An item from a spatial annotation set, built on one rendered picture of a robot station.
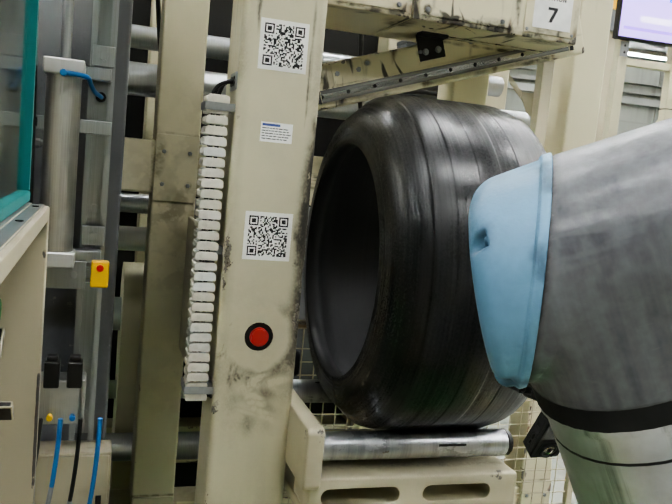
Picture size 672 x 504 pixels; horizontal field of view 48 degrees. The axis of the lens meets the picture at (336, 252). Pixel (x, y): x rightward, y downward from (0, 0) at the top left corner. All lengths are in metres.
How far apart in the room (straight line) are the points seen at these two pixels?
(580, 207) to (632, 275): 0.04
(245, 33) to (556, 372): 0.87
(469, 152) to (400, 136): 0.11
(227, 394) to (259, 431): 0.08
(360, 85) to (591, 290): 1.29
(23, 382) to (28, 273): 0.12
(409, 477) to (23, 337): 0.65
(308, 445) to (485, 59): 0.97
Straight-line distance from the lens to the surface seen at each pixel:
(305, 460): 1.16
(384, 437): 1.23
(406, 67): 1.67
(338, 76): 1.61
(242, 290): 1.18
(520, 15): 1.65
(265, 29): 1.17
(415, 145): 1.12
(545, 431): 1.02
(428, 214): 1.06
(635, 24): 5.36
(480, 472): 1.30
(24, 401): 0.88
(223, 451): 1.25
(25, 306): 0.85
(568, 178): 0.39
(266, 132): 1.16
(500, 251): 0.37
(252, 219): 1.16
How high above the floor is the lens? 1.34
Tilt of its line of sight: 6 degrees down
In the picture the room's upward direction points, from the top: 5 degrees clockwise
